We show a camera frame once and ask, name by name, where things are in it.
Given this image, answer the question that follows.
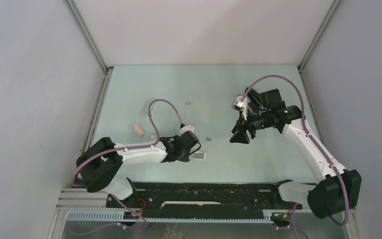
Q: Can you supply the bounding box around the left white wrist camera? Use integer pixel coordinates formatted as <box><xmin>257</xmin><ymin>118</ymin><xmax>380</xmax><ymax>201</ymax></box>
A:
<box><xmin>178</xmin><ymin>124</ymin><xmax>195</xmax><ymax>136</ymax></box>

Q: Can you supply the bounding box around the staple tray box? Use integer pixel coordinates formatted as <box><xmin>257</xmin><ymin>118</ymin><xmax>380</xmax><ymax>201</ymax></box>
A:
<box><xmin>191</xmin><ymin>151</ymin><xmax>206</xmax><ymax>160</ymax></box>

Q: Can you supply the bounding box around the pink mini stapler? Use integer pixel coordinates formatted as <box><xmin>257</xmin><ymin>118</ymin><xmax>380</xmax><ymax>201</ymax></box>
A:
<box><xmin>133</xmin><ymin>124</ymin><xmax>145</xmax><ymax>137</ymax></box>

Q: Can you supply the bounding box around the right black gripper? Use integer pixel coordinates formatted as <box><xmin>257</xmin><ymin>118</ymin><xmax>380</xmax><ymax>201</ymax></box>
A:
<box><xmin>230</xmin><ymin>109</ymin><xmax>271</xmax><ymax>145</ymax></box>

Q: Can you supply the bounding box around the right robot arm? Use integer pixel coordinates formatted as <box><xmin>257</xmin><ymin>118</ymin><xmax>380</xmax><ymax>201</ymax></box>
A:
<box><xmin>229</xmin><ymin>89</ymin><xmax>362</xmax><ymax>219</ymax></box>

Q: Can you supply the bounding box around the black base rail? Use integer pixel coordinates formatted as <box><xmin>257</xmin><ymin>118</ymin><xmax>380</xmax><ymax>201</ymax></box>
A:
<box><xmin>125</xmin><ymin>182</ymin><xmax>293</xmax><ymax>222</ymax></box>

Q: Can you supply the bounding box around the white staple box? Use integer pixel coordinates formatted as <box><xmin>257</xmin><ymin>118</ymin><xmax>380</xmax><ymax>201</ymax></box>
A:
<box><xmin>150</xmin><ymin>135</ymin><xmax>158</xmax><ymax>141</ymax></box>

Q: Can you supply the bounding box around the light blue stapler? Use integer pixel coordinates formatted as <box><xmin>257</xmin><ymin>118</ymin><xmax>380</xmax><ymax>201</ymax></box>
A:
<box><xmin>146</xmin><ymin>102</ymin><xmax>157</xmax><ymax>119</ymax></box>

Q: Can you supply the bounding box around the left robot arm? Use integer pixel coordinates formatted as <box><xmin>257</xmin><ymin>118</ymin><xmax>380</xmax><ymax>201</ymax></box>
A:
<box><xmin>76</xmin><ymin>130</ymin><xmax>201</xmax><ymax>208</ymax></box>

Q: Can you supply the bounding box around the beige and black stapler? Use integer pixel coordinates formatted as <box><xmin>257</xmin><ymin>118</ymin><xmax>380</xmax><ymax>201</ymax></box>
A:
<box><xmin>233</xmin><ymin>95</ymin><xmax>242</xmax><ymax>104</ymax></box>

